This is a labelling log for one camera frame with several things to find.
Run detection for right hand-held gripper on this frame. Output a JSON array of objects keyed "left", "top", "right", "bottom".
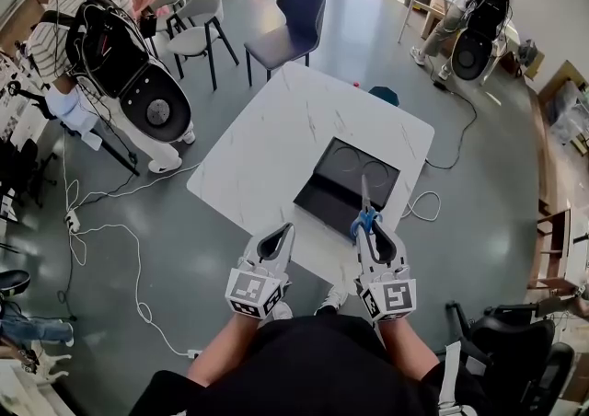
[{"left": 353, "top": 218, "right": 418, "bottom": 324}]

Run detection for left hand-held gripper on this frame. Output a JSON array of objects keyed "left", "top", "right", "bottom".
[{"left": 223, "top": 221, "right": 296, "bottom": 320}]

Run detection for blue-handled scissors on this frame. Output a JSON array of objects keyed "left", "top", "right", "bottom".
[{"left": 350, "top": 173, "right": 384, "bottom": 243}]

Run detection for black box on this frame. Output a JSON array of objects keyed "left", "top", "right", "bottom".
[{"left": 293, "top": 136, "right": 401, "bottom": 243}]

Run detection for person's right forearm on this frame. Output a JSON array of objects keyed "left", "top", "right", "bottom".
[{"left": 377, "top": 318, "right": 441, "bottom": 383}]

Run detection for person's left forearm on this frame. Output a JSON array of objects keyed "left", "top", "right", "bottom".
[{"left": 186, "top": 312, "right": 259, "bottom": 387}]

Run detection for person's right white shoe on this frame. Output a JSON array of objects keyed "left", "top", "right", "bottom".
[{"left": 315, "top": 284, "right": 349, "bottom": 317}]

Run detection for white marble table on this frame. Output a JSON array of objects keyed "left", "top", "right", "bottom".
[{"left": 186, "top": 62, "right": 436, "bottom": 284}]

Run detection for person's black clothing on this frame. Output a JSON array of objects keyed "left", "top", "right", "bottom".
[{"left": 128, "top": 312, "right": 493, "bottom": 416}]

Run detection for dark teal stool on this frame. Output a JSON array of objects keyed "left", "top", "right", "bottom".
[{"left": 367, "top": 86, "right": 400, "bottom": 107}]

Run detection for black mesh office chair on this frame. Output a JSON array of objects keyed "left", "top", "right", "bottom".
[{"left": 444, "top": 301, "right": 576, "bottom": 416}]

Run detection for brown wooden stand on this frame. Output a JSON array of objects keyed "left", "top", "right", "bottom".
[{"left": 526, "top": 206, "right": 574, "bottom": 291}]

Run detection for white animal figurine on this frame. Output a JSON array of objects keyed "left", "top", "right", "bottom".
[{"left": 34, "top": 352, "right": 73, "bottom": 381}]

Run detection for dark blue chair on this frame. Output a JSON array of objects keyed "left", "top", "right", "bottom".
[{"left": 243, "top": 0, "right": 327, "bottom": 87}]

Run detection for grey bag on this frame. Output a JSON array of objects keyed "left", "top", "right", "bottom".
[{"left": 517, "top": 39, "right": 547, "bottom": 79}]

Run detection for black backpack rig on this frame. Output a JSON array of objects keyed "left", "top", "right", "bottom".
[
  {"left": 64, "top": 0, "right": 192, "bottom": 144},
  {"left": 450, "top": 0, "right": 511, "bottom": 82}
]

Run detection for table with pale blue cloth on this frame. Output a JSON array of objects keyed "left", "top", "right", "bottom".
[{"left": 43, "top": 82, "right": 142, "bottom": 179}]

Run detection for black stool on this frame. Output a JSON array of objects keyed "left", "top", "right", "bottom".
[{"left": 0, "top": 269, "right": 32, "bottom": 298}]

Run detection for looped white cable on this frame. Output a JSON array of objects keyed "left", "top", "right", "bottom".
[{"left": 400, "top": 191, "right": 442, "bottom": 223}]

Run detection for long white cable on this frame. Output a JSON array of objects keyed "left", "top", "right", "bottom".
[{"left": 64, "top": 220, "right": 194, "bottom": 356}]

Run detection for white strap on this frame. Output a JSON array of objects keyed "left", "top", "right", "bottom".
[{"left": 436, "top": 340, "right": 464, "bottom": 416}]

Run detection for black floor cable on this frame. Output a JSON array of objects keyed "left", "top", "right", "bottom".
[{"left": 423, "top": 82, "right": 478, "bottom": 171}]

